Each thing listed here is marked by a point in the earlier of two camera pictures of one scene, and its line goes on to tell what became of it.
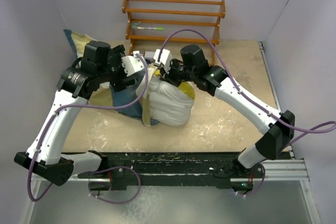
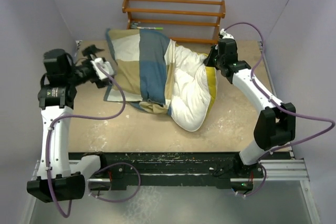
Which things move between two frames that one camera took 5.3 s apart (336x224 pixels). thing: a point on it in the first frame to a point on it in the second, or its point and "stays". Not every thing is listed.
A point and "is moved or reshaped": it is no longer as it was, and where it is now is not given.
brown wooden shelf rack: x=125 y=9 stays
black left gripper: x=115 y=56 to x=91 y=50
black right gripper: x=169 y=76 to x=208 y=61
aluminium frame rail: x=287 y=169 stays
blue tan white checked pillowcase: x=133 y=94 to x=144 y=61
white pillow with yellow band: x=170 y=105 is moved or reshaped
